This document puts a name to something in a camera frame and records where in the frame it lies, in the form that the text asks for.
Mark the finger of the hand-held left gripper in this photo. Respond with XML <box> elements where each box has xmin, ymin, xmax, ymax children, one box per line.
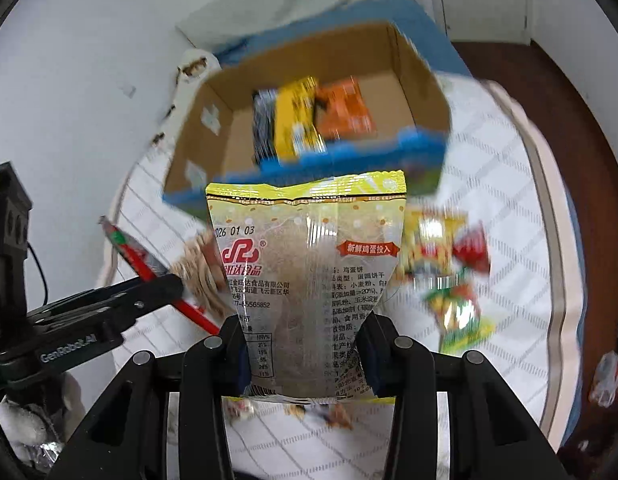
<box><xmin>28</xmin><ymin>273</ymin><xmax>186</xmax><ymax>332</ymax></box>

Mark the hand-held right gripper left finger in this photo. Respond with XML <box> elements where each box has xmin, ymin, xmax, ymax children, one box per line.
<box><xmin>49</xmin><ymin>312</ymin><xmax>251</xmax><ymax>480</ymax></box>

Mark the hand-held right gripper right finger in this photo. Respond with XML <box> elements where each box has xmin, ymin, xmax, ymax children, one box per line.
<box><xmin>356</xmin><ymin>312</ymin><xmax>570</xmax><ymax>480</ymax></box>

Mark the long red snack packet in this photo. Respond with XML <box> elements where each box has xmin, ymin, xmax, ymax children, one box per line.
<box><xmin>99</xmin><ymin>216</ymin><xmax>222</xmax><ymax>335</ymax></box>

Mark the clear yellow-edged biscuit packet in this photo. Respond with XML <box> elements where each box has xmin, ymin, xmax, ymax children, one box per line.
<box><xmin>205</xmin><ymin>170</ymin><xmax>409</xmax><ymax>407</ymax></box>

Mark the blue printed cardboard box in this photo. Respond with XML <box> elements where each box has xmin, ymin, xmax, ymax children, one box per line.
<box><xmin>161</xmin><ymin>20</ymin><xmax>452</xmax><ymax>221</ymax></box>

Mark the round cracker packet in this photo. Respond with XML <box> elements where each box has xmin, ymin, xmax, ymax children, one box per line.
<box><xmin>171</xmin><ymin>230</ymin><xmax>231</xmax><ymax>319</ymax></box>

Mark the green yellow snack packet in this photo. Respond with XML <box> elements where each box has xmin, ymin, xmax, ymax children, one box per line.
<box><xmin>421</xmin><ymin>280</ymin><xmax>496</xmax><ymax>357</ymax></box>

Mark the yellow red snack packet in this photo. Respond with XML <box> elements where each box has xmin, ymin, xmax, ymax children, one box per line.
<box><xmin>396</xmin><ymin>209</ymin><xmax>492</xmax><ymax>287</ymax></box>

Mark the white plastic bag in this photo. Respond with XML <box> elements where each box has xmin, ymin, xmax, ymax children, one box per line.
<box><xmin>0</xmin><ymin>375</ymin><xmax>86</xmax><ymax>476</ymax></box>

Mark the black silver snack packet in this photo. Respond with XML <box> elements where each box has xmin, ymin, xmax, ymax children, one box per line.
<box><xmin>251</xmin><ymin>87</ymin><xmax>282</xmax><ymax>167</ymax></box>

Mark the printed table cover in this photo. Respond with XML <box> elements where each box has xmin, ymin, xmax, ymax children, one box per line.
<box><xmin>96</xmin><ymin>47</ymin><xmax>590</xmax><ymax>463</ymax></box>

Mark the clear plastic bag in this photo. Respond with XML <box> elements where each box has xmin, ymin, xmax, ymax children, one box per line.
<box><xmin>592</xmin><ymin>350</ymin><xmax>618</xmax><ymax>409</ymax></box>

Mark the orange snack packet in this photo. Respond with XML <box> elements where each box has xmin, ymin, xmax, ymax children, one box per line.
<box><xmin>314</xmin><ymin>76</ymin><xmax>378</xmax><ymax>144</ymax></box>

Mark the blue cloth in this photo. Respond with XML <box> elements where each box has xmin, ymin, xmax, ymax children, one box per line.
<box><xmin>211</xmin><ymin>0</ymin><xmax>473</xmax><ymax>79</ymax></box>

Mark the black cable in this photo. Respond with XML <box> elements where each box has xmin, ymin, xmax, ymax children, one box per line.
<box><xmin>25</xmin><ymin>241</ymin><xmax>50</xmax><ymax>312</ymax></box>

